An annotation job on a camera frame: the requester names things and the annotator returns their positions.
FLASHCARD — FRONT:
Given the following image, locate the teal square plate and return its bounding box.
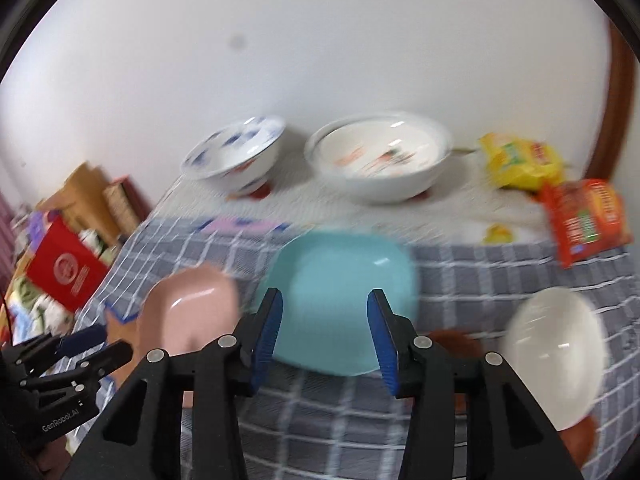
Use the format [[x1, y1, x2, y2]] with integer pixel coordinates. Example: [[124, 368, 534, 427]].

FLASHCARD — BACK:
[[255, 231, 420, 377]]

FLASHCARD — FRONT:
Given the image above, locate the brown wooden door frame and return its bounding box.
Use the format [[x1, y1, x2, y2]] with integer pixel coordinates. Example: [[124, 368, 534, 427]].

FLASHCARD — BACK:
[[585, 20, 638, 183]]

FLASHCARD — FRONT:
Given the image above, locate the newspaper print cloth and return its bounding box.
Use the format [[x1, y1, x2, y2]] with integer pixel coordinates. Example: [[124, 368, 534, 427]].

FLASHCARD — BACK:
[[150, 150, 566, 248]]

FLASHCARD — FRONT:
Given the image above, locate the large white bowl grey swirl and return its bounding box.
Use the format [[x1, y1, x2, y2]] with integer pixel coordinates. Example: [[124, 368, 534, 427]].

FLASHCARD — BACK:
[[305, 112, 453, 205]]

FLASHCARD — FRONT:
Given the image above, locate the red paper bag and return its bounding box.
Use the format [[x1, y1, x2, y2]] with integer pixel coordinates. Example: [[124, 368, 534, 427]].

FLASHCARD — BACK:
[[25, 217, 111, 313]]

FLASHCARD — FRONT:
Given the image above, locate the grey checked cloth with stars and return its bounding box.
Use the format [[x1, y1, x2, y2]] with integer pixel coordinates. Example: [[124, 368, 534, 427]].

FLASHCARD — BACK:
[[65, 217, 640, 480]]

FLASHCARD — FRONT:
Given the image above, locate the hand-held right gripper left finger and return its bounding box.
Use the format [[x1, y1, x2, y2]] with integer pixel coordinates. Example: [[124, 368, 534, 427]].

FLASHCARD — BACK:
[[60, 287, 284, 480]]

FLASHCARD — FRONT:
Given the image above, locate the white bowl with floral print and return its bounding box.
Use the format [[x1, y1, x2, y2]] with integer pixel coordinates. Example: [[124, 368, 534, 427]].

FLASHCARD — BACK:
[[316, 117, 448, 181]]

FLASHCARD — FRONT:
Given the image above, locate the plain white bowl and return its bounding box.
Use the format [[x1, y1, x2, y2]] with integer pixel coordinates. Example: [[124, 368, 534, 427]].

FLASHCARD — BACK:
[[500, 287, 608, 431]]

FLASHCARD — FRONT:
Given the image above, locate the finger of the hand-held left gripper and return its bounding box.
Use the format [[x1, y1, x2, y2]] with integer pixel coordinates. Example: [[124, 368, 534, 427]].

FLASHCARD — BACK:
[[22, 341, 134, 411], [10, 324, 108, 368]]

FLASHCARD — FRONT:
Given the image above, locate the red snack packet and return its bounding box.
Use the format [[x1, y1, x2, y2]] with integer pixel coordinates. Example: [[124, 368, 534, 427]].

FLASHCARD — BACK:
[[539, 179, 633, 268]]

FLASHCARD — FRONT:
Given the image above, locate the brown bowl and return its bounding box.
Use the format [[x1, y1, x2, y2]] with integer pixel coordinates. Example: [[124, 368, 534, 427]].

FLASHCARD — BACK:
[[557, 412, 601, 468], [430, 329, 483, 413]]

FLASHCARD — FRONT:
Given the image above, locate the wooden cutting board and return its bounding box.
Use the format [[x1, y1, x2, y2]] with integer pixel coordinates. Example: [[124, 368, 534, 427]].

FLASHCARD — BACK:
[[35, 160, 123, 246]]

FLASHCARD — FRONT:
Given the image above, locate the white bowl with blue cranes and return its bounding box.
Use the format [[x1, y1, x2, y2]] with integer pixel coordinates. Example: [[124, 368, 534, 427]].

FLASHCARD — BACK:
[[180, 116, 287, 196]]

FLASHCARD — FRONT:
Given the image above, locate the yellow snack packet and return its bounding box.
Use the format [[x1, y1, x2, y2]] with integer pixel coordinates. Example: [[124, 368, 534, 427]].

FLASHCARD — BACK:
[[479, 132, 566, 191]]

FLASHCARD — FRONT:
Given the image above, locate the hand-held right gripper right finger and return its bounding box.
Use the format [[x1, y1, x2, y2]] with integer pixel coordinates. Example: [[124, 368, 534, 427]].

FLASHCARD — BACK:
[[366, 288, 586, 480]]

